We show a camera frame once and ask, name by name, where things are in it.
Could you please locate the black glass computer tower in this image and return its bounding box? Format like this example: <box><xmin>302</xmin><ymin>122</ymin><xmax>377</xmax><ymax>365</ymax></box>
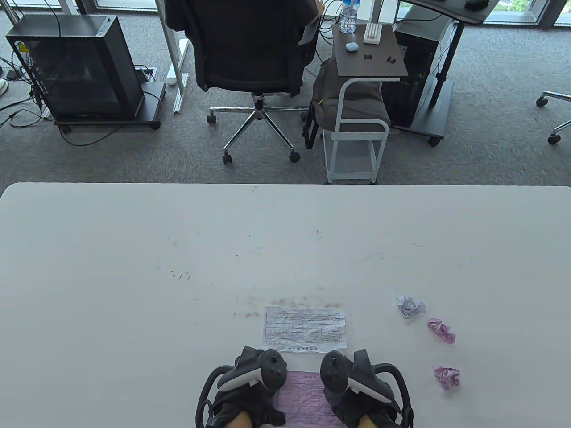
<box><xmin>5</xmin><ymin>15</ymin><xmax>145</xmax><ymax>121</ymax></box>

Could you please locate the white paper invoice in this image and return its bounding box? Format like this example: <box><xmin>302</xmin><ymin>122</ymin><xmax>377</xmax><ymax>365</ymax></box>
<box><xmin>397</xmin><ymin>296</ymin><xmax>426</xmax><ymax>319</ymax></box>
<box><xmin>262</xmin><ymin>306</ymin><xmax>348</xmax><ymax>354</ymax></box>

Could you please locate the white desk leg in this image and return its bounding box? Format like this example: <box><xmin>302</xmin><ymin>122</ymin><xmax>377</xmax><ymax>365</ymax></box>
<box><xmin>155</xmin><ymin>0</ymin><xmax>190</xmax><ymax>113</ymax></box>

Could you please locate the black floor cable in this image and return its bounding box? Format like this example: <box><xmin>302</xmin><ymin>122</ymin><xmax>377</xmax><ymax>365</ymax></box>
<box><xmin>57</xmin><ymin>119</ymin><xmax>134</xmax><ymax>146</ymax></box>

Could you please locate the clear plastic water bottle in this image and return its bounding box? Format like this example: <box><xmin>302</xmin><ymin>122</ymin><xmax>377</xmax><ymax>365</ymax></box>
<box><xmin>339</xmin><ymin>0</ymin><xmax>360</xmax><ymax>34</ymax></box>

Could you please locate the black cable bundle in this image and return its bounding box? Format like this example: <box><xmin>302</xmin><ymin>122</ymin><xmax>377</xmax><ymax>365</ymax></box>
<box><xmin>0</xmin><ymin>47</ymin><xmax>55</xmax><ymax>130</ymax></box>

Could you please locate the white side table brown top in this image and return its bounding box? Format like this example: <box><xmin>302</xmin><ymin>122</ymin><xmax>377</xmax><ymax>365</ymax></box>
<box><xmin>323</xmin><ymin>24</ymin><xmax>409</xmax><ymax>184</ymax></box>

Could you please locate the pink paper invoice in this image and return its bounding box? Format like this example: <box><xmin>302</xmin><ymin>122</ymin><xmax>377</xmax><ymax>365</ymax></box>
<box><xmin>274</xmin><ymin>371</ymin><xmax>346</xmax><ymax>428</ymax></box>
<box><xmin>434</xmin><ymin>366</ymin><xmax>461</xmax><ymax>390</ymax></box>
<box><xmin>428</xmin><ymin>318</ymin><xmax>456</xmax><ymax>344</ymax></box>

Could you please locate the black office chair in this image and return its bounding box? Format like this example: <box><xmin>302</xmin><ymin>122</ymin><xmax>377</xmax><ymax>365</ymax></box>
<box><xmin>165</xmin><ymin>0</ymin><xmax>323</xmax><ymax>164</ymax></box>

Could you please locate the grey hand controller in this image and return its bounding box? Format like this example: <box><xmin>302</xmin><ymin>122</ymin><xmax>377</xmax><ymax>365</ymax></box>
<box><xmin>320</xmin><ymin>349</ymin><xmax>414</xmax><ymax>428</ymax></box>
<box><xmin>195</xmin><ymin>346</ymin><xmax>288</xmax><ymax>428</ymax></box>

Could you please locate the person's right hand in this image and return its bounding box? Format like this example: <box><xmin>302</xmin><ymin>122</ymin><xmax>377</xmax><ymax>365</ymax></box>
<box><xmin>323</xmin><ymin>386</ymin><xmax>402</xmax><ymax>428</ymax></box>

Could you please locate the black standing desk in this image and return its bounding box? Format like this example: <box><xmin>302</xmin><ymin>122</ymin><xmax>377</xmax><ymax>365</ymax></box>
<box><xmin>393</xmin><ymin>0</ymin><xmax>500</xmax><ymax>147</ymax></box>

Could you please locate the grey backpack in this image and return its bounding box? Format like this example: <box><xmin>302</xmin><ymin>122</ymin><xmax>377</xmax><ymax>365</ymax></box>
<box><xmin>302</xmin><ymin>58</ymin><xmax>392</xmax><ymax>150</ymax></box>

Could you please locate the black rolling platform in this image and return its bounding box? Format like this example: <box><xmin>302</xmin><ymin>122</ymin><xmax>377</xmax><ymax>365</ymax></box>
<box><xmin>54</xmin><ymin>82</ymin><xmax>166</xmax><ymax>134</ymax></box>

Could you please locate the silver chair base with casters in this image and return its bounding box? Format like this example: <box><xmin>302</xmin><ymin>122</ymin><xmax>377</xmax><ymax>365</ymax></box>
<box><xmin>536</xmin><ymin>91</ymin><xmax>571</xmax><ymax>145</ymax></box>

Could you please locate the person's left hand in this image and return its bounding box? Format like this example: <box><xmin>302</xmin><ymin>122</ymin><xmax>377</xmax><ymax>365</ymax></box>
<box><xmin>213</xmin><ymin>386</ymin><xmax>286</xmax><ymax>428</ymax></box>

